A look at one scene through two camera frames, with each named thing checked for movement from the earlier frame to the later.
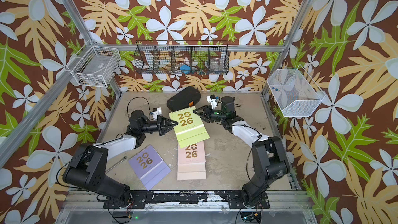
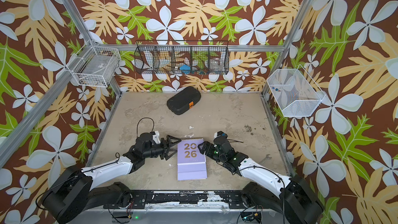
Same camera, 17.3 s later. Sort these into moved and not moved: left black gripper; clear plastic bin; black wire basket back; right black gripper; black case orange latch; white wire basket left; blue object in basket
Moved: left black gripper; right black gripper
Not moved: clear plastic bin; white wire basket left; black wire basket back; black case orange latch; blue object in basket
